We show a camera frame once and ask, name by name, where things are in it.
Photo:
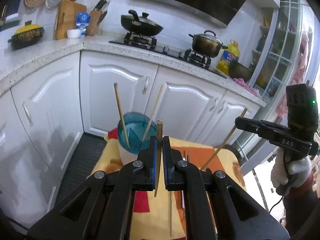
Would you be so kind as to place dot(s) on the yellow lid black casserole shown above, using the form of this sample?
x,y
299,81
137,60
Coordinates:
x,y
26,36

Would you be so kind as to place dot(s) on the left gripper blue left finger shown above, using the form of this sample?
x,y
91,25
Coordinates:
x,y
151,164

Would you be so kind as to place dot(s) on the black wok with lid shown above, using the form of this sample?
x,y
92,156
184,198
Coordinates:
x,y
140,25

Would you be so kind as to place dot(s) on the steel stock pot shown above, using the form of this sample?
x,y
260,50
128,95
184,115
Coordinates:
x,y
207,44

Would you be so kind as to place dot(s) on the small white bowl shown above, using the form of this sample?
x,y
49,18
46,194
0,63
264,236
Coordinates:
x,y
74,33

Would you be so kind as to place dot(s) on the wooden knife block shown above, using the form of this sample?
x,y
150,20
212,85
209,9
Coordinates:
x,y
95,15

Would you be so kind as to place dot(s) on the right gloved hand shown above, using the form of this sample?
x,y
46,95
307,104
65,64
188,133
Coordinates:
x,y
280,172

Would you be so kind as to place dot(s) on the pink cloth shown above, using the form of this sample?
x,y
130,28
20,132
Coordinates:
x,y
242,83

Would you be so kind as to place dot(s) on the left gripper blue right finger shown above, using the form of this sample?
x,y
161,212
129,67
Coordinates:
x,y
167,162

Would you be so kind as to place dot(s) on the teal rimmed floral utensil holder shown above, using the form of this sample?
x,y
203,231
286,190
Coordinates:
x,y
135,127

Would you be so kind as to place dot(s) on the wooden cutting board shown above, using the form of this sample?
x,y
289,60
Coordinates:
x,y
66,17

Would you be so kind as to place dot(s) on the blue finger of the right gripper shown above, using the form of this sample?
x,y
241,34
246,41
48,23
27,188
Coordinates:
x,y
248,125

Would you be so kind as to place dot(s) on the black gas stove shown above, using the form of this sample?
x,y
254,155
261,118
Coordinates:
x,y
150,43

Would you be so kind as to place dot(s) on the yellow oil bottle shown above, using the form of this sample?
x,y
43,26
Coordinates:
x,y
232,53

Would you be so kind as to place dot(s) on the dark metal bowl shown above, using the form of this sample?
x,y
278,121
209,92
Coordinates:
x,y
239,71

